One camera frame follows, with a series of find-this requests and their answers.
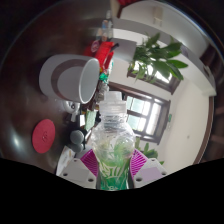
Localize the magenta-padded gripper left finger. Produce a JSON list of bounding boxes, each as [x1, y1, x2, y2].
[[58, 148, 100, 190]]

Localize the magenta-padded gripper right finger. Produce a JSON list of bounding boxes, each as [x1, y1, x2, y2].
[[130, 148, 169, 188]]

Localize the clear green-label drink bottle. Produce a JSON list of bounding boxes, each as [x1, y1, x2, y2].
[[90, 90, 137, 192]]

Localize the grey headphones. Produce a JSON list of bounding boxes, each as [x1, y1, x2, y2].
[[69, 129, 86, 154]]

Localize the flat round red coaster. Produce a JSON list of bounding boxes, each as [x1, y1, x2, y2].
[[31, 118, 57, 155]]

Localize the green book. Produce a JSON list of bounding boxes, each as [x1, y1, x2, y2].
[[83, 109, 98, 132]]

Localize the dark wooden glazed door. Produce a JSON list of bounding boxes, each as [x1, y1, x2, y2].
[[108, 81, 173, 145]]

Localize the tea set tray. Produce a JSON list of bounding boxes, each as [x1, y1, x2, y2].
[[94, 79, 111, 103]]

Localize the dark framed window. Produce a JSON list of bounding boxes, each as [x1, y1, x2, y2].
[[126, 63, 183, 95]]

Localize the white mug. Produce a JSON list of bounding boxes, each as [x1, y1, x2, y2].
[[38, 54, 101, 105]]

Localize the small potted plant white pot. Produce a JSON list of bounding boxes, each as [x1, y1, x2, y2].
[[111, 32, 189, 83]]

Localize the red carpeted staircase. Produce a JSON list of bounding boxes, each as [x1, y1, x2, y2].
[[117, 0, 137, 7]]

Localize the white wall panel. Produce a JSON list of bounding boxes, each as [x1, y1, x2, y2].
[[152, 6, 165, 24]]

